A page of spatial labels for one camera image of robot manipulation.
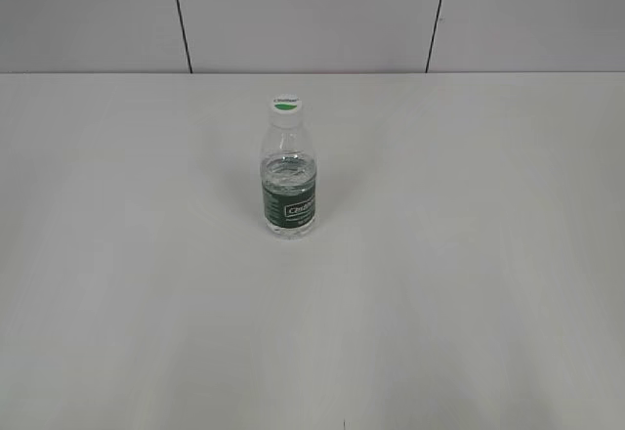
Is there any clear Cestbon water bottle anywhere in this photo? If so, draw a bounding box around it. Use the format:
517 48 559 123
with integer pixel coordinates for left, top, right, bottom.
260 114 317 239

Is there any white green bottle cap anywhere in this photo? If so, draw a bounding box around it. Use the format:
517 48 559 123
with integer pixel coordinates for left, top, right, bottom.
270 94 303 129

